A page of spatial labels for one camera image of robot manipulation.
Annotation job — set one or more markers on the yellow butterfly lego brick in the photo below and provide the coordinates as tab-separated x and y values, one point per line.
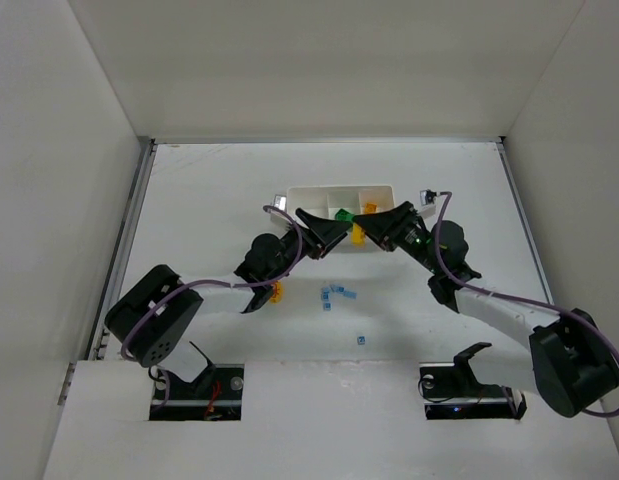
277	293

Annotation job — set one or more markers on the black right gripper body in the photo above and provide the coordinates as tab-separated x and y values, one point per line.
395	231

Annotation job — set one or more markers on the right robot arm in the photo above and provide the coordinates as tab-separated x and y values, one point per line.
571	364

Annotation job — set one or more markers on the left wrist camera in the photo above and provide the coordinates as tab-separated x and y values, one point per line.
277	214

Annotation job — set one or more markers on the green lego brick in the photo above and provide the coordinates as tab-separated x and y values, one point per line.
343	215

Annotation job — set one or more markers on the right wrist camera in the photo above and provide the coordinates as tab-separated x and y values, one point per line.
427	203

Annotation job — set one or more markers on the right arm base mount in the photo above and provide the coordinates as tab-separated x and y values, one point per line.
451	391

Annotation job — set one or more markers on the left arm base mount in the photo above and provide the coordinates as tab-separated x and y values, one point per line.
189	386

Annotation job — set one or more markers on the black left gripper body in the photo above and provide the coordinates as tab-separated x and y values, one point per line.
308	237

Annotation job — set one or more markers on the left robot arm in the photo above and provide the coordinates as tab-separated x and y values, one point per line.
152	319

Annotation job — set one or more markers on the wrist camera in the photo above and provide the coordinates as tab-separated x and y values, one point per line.
277	214
427	203

